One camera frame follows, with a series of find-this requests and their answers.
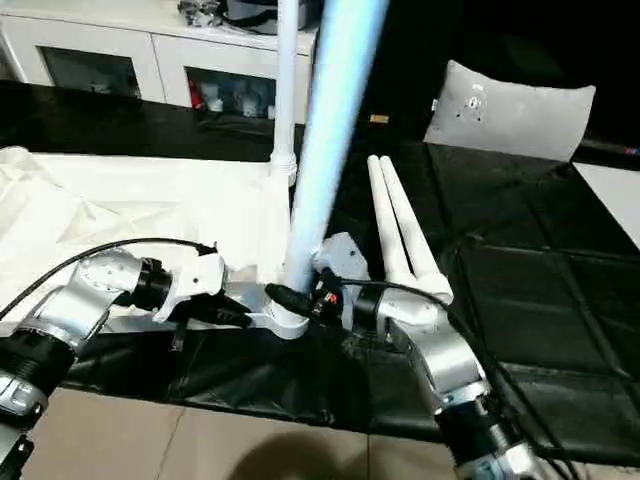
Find white plastic table top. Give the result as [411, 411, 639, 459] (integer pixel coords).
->
[0, 144, 310, 341]

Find white plastic table leg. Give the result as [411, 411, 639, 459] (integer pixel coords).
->
[378, 155, 455, 306]
[269, 0, 301, 177]
[272, 0, 391, 321]
[367, 154, 436, 291]

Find black mat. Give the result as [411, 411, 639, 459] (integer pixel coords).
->
[0, 79, 640, 446]

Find grey pillow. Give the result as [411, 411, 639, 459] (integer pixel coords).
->
[423, 59, 597, 162]

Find white cabinet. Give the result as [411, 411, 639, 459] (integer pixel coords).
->
[0, 9, 321, 124]

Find black crumpled bag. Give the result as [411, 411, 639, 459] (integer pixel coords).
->
[177, 0, 224, 26]

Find white flat board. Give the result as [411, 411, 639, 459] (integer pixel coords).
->
[574, 162, 640, 241]

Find black bar pink mark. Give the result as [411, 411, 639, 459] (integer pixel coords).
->
[574, 139, 640, 164]

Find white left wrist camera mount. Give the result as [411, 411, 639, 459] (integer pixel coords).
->
[154, 249, 226, 324]

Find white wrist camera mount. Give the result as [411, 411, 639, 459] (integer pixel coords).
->
[154, 249, 226, 324]
[314, 232, 370, 289]

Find black hanging strap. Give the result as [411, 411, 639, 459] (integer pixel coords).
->
[169, 319, 189, 354]

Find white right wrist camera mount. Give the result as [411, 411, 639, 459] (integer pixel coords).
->
[314, 232, 370, 289]

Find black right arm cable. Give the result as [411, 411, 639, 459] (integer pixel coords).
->
[324, 277, 576, 480]

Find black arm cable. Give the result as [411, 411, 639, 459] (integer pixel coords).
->
[0, 238, 216, 321]
[324, 277, 576, 480]

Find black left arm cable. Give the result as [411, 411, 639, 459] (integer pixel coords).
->
[0, 238, 216, 321]

